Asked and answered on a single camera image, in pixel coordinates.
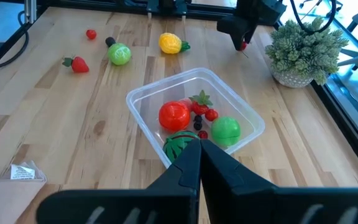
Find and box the green succulent plant in pot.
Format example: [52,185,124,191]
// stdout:
[264,16,350,89]

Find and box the silver aluminium post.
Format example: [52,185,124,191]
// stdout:
[23,0,37,24]

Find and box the red toy strawberry with leaves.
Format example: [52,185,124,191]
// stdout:
[62,55,90,74]
[188,89,214,116]

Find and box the light green toy lime half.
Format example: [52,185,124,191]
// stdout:
[107,42,132,67]

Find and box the dark green toy watermelon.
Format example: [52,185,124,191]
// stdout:
[162,130,201,164]

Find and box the red toy tomato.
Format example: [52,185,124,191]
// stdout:
[158,100,192,132]

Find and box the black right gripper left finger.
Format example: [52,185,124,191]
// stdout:
[35,138,202,224]

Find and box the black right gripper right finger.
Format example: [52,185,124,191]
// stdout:
[201,138,358,224]

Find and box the black power cable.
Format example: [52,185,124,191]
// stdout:
[0,11,30,72]

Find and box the clear plastic tupperware container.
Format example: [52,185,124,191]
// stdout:
[126,67,265,169]

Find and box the yellow toy pineapple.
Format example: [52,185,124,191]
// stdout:
[158,32,191,55]

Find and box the beige folded towel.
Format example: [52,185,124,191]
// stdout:
[0,160,48,224]

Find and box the smooth green toy apple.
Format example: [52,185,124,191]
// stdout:
[210,116,242,147]

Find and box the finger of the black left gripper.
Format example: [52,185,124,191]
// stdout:
[216,14,252,51]
[242,22,259,51]

